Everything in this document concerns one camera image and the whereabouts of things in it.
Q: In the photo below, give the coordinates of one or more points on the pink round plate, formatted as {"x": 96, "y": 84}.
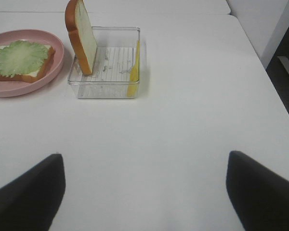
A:
{"x": 29, "y": 59}

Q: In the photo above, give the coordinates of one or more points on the yellow cheese slice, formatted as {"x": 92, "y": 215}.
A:
{"x": 134, "y": 75}

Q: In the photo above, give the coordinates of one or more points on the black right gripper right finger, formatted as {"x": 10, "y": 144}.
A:
{"x": 259, "y": 196}

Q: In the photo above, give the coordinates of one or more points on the clear right plastic container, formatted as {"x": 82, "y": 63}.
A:
{"x": 115, "y": 57}

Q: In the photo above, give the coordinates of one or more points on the bread slice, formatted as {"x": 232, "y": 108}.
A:
{"x": 81, "y": 36}
{"x": 38, "y": 72}

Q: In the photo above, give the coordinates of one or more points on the green lettuce leaf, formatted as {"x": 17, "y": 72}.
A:
{"x": 17, "y": 59}

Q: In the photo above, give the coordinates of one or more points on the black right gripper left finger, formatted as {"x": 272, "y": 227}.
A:
{"x": 31, "y": 201}

